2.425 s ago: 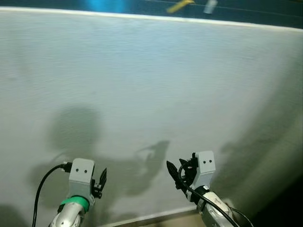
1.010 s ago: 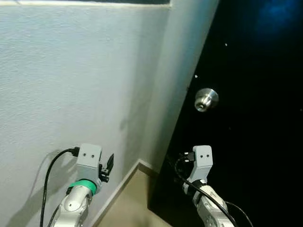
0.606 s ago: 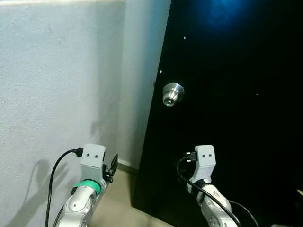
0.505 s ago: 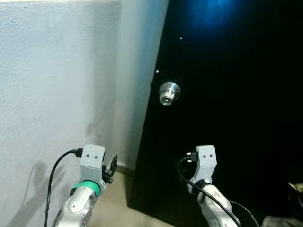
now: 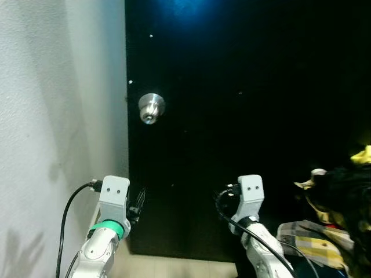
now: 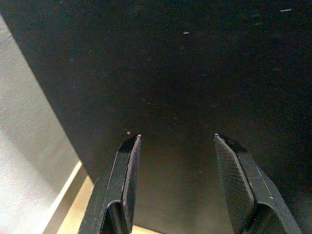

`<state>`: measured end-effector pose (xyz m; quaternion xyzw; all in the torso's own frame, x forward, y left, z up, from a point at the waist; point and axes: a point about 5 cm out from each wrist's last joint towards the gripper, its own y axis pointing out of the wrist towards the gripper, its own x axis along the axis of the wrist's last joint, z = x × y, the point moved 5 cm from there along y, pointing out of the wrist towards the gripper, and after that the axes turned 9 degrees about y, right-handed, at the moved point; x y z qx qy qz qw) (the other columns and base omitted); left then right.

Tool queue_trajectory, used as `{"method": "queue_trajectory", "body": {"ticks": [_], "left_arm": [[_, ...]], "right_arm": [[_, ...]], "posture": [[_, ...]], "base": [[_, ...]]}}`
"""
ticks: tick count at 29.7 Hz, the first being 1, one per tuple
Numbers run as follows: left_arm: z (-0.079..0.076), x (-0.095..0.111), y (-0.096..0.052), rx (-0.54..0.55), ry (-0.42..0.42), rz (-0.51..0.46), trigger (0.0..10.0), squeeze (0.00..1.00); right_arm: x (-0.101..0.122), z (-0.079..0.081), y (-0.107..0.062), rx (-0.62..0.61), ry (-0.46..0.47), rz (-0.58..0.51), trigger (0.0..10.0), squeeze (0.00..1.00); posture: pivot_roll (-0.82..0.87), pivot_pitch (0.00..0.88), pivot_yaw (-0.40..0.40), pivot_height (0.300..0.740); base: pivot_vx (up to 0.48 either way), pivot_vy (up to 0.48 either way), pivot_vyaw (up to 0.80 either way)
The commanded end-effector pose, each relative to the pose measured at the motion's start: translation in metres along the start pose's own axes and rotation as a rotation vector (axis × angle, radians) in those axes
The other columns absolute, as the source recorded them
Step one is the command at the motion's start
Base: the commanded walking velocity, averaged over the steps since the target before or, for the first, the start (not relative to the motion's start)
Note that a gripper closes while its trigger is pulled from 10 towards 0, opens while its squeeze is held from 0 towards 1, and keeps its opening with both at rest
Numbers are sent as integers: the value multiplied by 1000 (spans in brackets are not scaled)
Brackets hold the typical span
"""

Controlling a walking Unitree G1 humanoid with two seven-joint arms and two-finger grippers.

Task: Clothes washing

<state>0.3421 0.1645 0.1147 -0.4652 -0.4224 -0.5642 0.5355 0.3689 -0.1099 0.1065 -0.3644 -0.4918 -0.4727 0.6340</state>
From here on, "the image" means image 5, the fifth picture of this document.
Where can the silver door knob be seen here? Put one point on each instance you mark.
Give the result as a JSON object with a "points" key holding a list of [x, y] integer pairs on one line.
{"points": [[152, 107]]}

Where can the cream cloth piece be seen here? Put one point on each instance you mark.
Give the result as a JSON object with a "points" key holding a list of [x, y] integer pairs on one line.
{"points": [[313, 176]]}

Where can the black door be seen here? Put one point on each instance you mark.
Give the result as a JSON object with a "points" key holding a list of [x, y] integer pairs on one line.
{"points": [[243, 87]]}

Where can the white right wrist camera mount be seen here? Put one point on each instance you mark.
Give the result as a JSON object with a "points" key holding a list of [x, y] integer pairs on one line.
{"points": [[251, 194]]}

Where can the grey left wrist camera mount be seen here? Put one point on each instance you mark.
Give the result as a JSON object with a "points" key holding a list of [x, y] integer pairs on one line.
{"points": [[114, 194]]}

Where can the yellow grey plaid cloth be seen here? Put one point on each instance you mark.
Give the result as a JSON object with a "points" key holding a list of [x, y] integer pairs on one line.
{"points": [[313, 246]]}

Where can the black garment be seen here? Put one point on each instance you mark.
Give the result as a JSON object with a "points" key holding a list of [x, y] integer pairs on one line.
{"points": [[345, 194]]}

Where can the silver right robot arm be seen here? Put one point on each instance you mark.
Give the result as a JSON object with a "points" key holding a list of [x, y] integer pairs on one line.
{"points": [[261, 249]]}

